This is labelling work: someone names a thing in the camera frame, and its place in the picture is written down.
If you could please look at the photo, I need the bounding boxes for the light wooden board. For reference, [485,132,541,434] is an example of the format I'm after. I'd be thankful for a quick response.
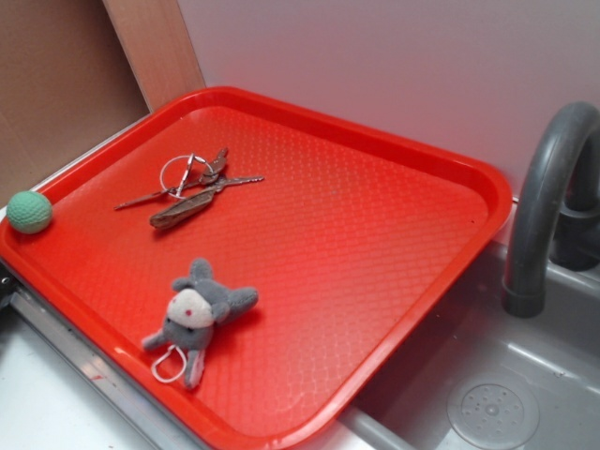
[104,0,205,112]

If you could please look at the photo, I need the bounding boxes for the grey plush toy animal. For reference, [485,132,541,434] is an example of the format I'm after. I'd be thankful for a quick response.
[142,258,259,390]

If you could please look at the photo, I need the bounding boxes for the grey curved faucet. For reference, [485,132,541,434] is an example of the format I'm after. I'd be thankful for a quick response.
[502,101,599,318]

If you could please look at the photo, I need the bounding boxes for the metal keys on ring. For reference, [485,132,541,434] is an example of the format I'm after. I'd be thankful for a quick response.
[113,147,264,211]

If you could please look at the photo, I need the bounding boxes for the green textured ball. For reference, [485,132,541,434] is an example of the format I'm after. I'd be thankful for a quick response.
[7,190,53,234]

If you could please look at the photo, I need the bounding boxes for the grey plastic sink basin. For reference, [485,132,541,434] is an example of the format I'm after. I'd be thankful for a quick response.
[340,245,599,449]

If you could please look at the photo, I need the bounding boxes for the red plastic tray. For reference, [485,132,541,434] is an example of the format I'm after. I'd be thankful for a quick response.
[1,87,512,449]

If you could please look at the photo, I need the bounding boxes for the brown cardboard panel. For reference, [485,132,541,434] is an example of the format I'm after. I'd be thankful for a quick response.
[1,1,147,198]

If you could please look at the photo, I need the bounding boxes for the metal table edge rail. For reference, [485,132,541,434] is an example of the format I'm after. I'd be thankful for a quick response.
[1,268,206,449]

